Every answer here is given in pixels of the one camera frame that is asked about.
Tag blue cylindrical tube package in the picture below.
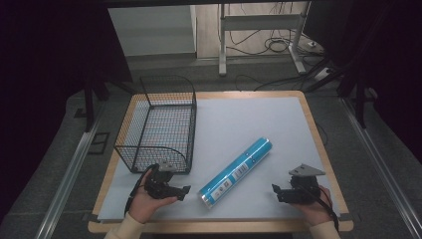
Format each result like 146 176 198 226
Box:
198 136 274 210

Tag aluminium floor rail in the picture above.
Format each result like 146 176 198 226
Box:
339 97 422 239
34 103 107 239

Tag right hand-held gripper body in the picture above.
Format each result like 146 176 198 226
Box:
277 162 326 205

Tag black floor cables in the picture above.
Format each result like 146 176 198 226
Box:
216 3 332 93

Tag white metal desk frame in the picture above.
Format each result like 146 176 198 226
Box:
217 2 313 78

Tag white power strip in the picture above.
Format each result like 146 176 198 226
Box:
314 67 334 82

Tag person's left hand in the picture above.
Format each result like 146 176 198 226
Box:
127 165 179 225

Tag white table mat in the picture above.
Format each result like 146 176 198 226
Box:
97 96 341 222

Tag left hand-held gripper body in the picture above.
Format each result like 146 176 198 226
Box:
143 160 183 200

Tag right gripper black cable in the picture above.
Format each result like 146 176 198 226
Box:
298 184 340 233

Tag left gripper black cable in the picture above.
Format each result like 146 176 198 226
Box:
123 163 160 217

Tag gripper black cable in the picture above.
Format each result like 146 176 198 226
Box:
123 163 160 217
298 184 340 233

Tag black wire mesh basket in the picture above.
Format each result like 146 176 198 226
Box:
113 75 198 175

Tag black metal stand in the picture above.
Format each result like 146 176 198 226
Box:
83 66 137 133
305 49 376 129

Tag person's right hand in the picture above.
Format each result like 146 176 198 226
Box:
291 185 334 228

